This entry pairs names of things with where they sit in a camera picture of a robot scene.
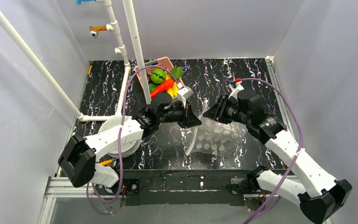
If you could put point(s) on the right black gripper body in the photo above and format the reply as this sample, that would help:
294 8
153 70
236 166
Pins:
222 108

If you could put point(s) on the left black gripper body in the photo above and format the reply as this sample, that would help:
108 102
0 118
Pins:
184 114

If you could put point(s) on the clear polka dot zip bag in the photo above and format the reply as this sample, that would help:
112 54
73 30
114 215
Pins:
212 137

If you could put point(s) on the orange toy carrot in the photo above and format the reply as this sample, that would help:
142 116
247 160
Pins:
168 83

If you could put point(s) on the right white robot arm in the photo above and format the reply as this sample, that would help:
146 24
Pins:
317 193

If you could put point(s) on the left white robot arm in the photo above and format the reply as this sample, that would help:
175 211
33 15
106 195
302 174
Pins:
79 159

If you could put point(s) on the yellow toy bananas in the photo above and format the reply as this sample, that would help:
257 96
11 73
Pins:
174 89

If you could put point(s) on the green toy vegetable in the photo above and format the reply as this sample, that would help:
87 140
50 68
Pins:
152 86

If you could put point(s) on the green toy watermelon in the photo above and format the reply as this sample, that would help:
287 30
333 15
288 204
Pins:
158 76

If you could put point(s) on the pink plastic basket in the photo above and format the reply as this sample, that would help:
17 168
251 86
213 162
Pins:
161 63

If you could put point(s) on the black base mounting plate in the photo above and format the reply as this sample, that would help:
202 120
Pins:
145 187

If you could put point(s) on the orange toy faucet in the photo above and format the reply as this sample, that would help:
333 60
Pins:
94 31

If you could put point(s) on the blue toy faucet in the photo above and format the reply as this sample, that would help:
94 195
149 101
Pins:
79 2

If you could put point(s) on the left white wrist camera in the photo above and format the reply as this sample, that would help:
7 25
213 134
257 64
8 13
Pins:
183 94

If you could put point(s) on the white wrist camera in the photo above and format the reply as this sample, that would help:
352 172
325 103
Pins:
183 94
238 87

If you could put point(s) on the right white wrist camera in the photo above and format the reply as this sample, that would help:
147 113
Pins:
238 87

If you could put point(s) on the orange handled screwdriver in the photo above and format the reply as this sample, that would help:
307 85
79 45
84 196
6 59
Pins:
106 162

